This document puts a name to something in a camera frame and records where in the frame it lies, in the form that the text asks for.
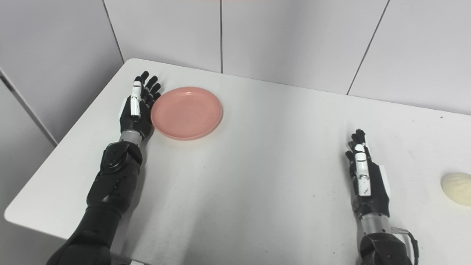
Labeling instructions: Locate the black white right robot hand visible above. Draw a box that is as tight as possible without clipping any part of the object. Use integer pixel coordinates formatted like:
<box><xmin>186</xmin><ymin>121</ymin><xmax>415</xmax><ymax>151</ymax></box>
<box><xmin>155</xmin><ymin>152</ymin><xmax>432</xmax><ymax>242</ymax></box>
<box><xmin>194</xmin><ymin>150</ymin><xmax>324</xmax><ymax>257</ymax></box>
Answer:
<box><xmin>345</xmin><ymin>129</ymin><xmax>391</xmax><ymax>220</ymax></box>

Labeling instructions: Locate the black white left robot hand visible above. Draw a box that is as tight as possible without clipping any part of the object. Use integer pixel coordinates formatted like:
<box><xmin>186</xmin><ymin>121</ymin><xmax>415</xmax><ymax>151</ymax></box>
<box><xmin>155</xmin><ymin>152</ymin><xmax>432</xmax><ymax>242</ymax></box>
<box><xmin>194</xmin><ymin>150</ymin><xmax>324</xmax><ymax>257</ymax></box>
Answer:
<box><xmin>118</xmin><ymin>71</ymin><xmax>162</xmax><ymax>140</ymax></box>

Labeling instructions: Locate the pale steamed bun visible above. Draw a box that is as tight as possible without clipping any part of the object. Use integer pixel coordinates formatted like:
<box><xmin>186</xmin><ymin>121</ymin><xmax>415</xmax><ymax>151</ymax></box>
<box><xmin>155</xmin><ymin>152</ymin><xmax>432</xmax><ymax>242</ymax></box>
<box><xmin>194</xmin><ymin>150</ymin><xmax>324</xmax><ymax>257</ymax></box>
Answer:
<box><xmin>441</xmin><ymin>172</ymin><xmax>471</xmax><ymax>207</ymax></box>

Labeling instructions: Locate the pink round plate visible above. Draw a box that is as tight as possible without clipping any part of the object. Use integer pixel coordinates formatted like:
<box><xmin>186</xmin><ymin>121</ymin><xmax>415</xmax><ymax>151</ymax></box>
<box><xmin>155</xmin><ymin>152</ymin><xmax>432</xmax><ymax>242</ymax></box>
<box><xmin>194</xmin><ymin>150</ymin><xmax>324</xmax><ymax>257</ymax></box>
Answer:
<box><xmin>150</xmin><ymin>87</ymin><xmax>224</xmax><ymax>141</ymax></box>

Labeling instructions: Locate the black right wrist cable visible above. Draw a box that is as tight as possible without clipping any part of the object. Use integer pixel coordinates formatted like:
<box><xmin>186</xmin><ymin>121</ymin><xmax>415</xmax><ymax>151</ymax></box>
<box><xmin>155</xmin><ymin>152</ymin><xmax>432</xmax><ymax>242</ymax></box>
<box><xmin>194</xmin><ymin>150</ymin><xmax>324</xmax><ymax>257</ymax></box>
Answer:
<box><xmin>390</xmin><ymin>227</ymin><xmax>419</xmax><ymax>265</ymax></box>

